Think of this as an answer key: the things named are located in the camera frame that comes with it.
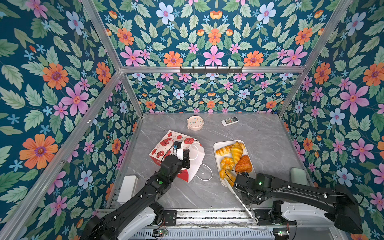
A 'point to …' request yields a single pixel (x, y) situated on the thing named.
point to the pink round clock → (195, 123)
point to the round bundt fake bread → (227, 163)
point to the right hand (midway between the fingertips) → (244, 201)
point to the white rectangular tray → (220, 144)
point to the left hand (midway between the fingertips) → (191, 147)
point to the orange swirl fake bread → (228, 174)
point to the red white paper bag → (164, 146)
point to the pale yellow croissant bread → (237, 150)
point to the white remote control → (231, 120)
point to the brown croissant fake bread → (243, 165)
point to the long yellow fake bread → (224, 150)
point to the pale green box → (298, 176)
